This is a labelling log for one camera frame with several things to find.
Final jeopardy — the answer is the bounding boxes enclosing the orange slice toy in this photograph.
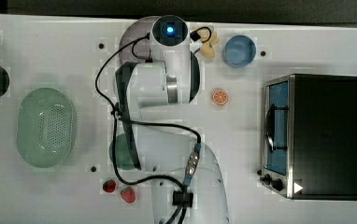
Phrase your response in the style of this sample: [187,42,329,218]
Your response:
[212,89,228,105]

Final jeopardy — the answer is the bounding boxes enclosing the green perforated colander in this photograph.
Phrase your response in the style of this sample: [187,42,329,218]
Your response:
[16,88,77,168]

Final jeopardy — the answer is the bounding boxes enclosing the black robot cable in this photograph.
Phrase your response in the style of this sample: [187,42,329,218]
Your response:
[94,25,213,224]

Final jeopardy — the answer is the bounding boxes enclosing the blue bowl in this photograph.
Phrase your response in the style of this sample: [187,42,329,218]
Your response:
[223,35,257,68]

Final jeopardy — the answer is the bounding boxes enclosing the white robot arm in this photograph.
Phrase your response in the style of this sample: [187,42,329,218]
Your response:
[110,15,230,224]

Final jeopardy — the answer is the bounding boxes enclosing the yellow plush banana bunch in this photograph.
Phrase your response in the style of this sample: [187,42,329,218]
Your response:
[192,25,220,59]

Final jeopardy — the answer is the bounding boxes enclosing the black toaster oven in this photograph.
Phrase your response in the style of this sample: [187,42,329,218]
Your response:
[257,74,357,201]

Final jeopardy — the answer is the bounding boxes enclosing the light red toy strawberry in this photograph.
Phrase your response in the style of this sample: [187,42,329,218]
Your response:
[121,187,136,203]

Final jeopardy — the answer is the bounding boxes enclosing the green metal cup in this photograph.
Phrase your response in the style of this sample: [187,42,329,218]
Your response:
[109,133,135,170]

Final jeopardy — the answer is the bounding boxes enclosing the dark red toy strawberry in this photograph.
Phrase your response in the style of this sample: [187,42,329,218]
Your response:
[102,179,116,193]

